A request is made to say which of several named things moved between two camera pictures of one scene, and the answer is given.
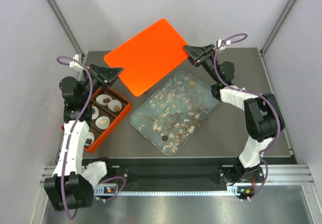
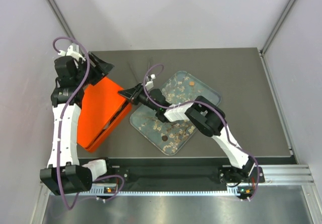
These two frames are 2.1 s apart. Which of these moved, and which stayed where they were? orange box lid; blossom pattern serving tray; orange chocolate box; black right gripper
Moved: black right gripper; orange box lid
Stayed: orange chocolate box; blossom pattern serving tray
